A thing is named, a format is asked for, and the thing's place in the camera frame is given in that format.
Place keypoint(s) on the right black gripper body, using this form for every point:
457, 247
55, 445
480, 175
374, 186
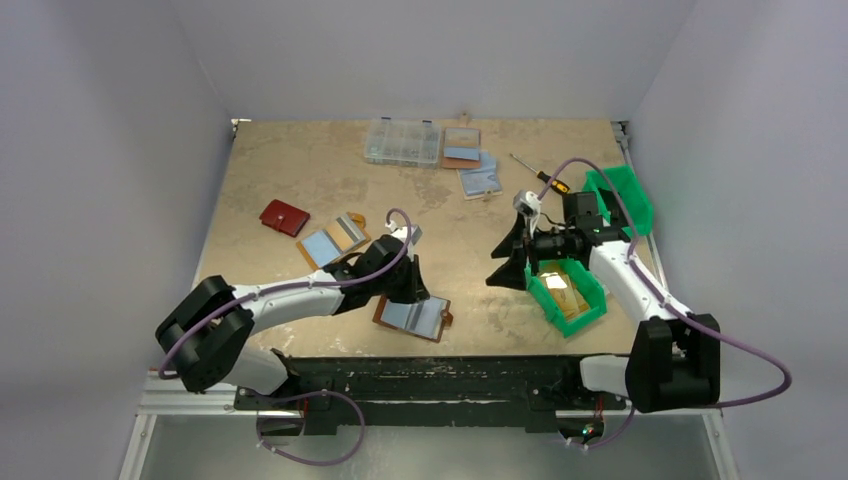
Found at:
524, 245

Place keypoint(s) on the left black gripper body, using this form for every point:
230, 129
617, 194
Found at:
411, 279

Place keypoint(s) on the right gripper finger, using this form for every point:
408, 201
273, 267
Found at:
514, 244
510, 275

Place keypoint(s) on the brown leather card holder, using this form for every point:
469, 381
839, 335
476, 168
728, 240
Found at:
425, 319

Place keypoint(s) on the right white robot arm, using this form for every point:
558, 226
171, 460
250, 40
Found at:
674, 361

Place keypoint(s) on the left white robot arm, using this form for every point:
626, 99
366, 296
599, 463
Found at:
205, 338

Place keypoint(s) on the green bin with cards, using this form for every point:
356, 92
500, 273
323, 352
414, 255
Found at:
570, 297

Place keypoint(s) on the blue transparent card sleeve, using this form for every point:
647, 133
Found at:
481, 182

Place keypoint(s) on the open tan card holder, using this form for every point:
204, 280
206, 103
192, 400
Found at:
340, 237

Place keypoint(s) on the open brown card holder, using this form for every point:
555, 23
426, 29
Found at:
461, 148

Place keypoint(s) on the dark red card holder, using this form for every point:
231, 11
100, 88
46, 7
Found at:
284, 218

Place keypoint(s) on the yellow black screwdriver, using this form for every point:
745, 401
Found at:
557, 185

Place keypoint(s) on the green bin far right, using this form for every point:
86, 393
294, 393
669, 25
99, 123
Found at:
636, 201

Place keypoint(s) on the clear plastic organizer box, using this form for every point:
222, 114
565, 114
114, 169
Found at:
404, 143

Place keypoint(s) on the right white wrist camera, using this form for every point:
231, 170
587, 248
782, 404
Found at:
528, 207

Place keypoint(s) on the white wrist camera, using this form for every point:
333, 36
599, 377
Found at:
406, 234
528, 207

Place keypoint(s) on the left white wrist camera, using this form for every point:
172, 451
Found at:
406, 234

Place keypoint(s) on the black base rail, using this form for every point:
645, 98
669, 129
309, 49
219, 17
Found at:
518, 391

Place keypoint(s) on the aluminium frame rail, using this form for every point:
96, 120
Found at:
178, 435

